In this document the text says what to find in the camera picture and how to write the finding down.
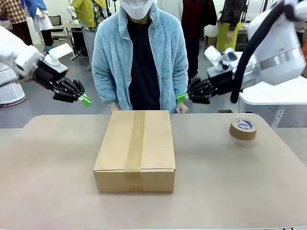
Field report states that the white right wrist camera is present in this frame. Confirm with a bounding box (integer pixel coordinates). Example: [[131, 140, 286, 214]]
[[207, 47, 240, 77]]

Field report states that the person in yellow-green jacket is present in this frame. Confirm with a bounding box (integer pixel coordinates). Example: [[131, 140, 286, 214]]
[[71, 0, 108, 71]]

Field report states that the person's left hand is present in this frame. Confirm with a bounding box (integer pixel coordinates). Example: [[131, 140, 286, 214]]
[[176, 103, 189, 114]]

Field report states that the person's right forearm blue sleeve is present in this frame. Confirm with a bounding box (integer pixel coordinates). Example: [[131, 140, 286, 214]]
[[92, 71, 118, 105]]

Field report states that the brown tape strip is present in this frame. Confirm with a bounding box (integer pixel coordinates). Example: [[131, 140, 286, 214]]
[[124, 110, 146, 192]]

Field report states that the small background cardboard box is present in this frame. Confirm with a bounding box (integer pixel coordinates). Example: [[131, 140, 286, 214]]
[[204, 35, 218, 48]]

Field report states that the large white table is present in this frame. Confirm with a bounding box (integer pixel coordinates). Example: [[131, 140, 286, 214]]
[[203, 45, 307, 127]]

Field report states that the white air purifier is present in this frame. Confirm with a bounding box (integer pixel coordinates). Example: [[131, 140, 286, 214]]
[[0, 67, 26, 105]]

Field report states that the person in plaid shirt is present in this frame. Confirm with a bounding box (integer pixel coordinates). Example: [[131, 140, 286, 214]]
[[0, 0, 33, 46]]

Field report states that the brown packing tape roll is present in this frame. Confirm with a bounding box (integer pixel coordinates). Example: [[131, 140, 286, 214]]
[[229, 118, 258, 141]]

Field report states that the white face mask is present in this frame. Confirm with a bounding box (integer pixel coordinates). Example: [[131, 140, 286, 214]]
[[119, 0, 154, 20]]

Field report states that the person's right hand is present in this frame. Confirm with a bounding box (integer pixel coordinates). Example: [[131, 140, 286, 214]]
[[107, 101, 120, 113]]

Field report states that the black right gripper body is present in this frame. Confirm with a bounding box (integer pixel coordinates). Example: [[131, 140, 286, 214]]
[[207, 69, 237, 94]]

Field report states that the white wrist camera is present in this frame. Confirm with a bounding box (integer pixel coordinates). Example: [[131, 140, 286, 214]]
[[44, 43, 74, 72], [207, 47, 240, 77]]

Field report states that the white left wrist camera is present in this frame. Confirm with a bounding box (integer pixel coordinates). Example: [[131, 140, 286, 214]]
[[44, 43, 74, 72]]

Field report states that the person in blue fleece jacket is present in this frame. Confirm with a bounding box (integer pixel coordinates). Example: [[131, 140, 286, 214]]
[[91, 0, 190, 115]]

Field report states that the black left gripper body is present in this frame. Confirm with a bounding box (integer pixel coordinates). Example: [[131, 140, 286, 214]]
[[32, 59, 70, 91]]

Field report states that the person in dark red jacket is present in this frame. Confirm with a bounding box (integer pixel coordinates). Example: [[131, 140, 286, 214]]
[[181, 0, 218, 84]]

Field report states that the person's left forearm blue sleeve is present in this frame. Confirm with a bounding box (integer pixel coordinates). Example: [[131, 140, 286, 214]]
[[167, 69, 189, 106]]

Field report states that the person in yellow apron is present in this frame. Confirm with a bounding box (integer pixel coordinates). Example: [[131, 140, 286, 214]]
[[215, 0, 248, 52]]

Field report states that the brown cardboard box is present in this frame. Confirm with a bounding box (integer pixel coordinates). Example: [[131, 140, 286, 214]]
[[93, 110, 176, 193]]

